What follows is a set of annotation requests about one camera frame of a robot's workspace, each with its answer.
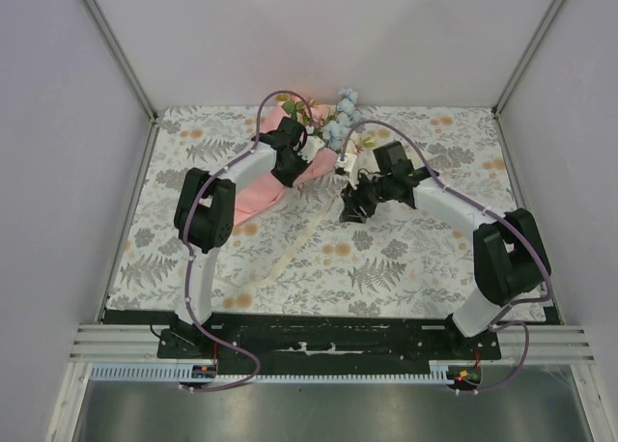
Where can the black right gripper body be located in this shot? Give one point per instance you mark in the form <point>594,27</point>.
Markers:
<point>376,190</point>

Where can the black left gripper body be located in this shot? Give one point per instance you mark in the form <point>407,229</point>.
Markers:
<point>294,168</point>

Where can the pink wrapping paper sheet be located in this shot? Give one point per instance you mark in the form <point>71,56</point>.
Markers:
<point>265,191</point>

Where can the orange fake rose stem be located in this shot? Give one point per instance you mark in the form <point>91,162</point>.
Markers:
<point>296,108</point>

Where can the pink fake rose stem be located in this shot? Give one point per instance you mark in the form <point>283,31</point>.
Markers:
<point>318,115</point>

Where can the blue fake hydrangea stem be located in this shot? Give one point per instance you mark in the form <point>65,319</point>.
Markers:
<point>345,114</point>

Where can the cream ribbon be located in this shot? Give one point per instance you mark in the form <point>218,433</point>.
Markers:
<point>288,255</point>

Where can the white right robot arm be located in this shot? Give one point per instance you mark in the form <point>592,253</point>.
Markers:
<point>509,257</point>

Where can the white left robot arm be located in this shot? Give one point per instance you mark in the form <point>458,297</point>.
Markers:
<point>205,211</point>

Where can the floral patterned table mat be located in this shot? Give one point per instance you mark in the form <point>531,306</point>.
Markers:
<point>400,263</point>

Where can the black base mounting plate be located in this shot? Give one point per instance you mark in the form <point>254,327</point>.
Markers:
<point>241,343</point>

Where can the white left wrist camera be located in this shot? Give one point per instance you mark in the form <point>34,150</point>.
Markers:
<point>311,145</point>

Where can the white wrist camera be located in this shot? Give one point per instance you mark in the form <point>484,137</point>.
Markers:
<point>346,165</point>
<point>311,145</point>

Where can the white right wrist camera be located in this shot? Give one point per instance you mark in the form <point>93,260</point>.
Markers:
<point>346,165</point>

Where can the white slotted cable duct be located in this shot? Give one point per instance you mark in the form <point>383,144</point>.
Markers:
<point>206,374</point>

